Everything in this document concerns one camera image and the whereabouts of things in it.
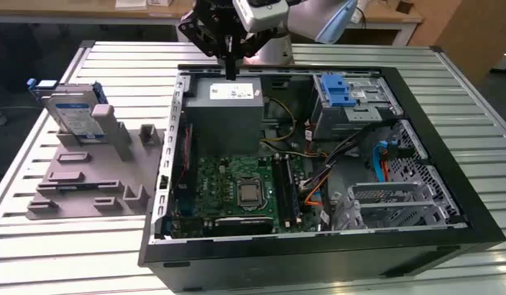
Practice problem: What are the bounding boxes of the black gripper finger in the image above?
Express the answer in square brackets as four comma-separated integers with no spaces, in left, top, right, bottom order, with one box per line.
[176,10,233,81]
[231,26,279,82]

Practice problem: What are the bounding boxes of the hard disk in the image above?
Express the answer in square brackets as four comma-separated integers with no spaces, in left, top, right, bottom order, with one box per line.
[25,78,109,144]

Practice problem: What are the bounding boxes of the blue SATA wire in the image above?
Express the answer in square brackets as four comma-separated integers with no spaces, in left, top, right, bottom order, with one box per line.
[372,140,402,183]

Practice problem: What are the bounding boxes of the red yellow power wire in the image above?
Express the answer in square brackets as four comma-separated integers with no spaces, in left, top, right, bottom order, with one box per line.
[380,152,392,182]

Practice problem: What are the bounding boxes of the metal disk bay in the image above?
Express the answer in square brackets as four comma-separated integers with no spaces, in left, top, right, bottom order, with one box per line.
[346,181,458,230]

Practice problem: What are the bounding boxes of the white PSU label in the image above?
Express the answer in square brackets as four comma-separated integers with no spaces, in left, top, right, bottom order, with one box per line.
[209,82,253,100]

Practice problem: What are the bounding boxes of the blue drive latch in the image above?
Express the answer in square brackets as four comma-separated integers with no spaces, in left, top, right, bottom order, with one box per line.
[320,75,356,108]

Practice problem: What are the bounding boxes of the grey power supply unit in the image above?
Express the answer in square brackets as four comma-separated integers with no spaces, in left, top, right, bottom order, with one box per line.
[183,76,264,157]

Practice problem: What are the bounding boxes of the metal optical drive cage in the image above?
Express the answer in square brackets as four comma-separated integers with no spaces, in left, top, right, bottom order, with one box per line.
[311,73,403,141]

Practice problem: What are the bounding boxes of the wooden desk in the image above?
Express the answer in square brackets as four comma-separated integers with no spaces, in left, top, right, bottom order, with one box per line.
[0,0,424,47]

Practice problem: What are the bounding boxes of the green motherboard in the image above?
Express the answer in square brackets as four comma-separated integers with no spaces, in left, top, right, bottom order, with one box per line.
[168,155,319,237]

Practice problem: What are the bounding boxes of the CPU socket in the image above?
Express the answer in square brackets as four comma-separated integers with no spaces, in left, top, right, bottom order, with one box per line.
[233,176,268,212]

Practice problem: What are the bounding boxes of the black RAM slot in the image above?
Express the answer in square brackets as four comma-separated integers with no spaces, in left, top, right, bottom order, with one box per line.
[277,155,293,227]
[288,155,305,227]
[283,155,299,227]
[272,155,287,227]

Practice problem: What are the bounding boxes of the silver CPU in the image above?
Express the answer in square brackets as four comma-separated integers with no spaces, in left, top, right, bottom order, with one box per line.
[237,183,263,203]

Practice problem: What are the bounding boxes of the grey parts rack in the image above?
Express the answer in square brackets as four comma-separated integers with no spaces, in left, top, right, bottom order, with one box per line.
[25,104,165,221]

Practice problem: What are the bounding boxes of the black graphics card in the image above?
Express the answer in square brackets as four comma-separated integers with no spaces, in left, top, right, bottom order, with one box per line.
[203,214,275,237]

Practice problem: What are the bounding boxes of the black PC case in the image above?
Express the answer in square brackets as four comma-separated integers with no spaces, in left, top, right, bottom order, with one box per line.
[137,63,506,293]

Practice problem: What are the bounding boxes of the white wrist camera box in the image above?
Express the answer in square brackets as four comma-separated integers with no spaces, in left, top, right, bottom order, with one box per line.
[231,0,291,33]

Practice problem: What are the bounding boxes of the yellow black power wire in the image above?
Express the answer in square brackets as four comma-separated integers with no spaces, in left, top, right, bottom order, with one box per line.
[259,96,297,143]

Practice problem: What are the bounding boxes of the grey white wire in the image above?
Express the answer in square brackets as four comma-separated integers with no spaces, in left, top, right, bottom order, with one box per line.
[260,140,331,158]

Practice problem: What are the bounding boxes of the black cable bundle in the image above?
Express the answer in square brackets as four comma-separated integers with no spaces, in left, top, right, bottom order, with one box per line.
[303,121,400,189]

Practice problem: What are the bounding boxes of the orange wire bundle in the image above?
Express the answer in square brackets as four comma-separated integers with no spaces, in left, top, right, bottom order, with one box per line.
[303,171,326,207]

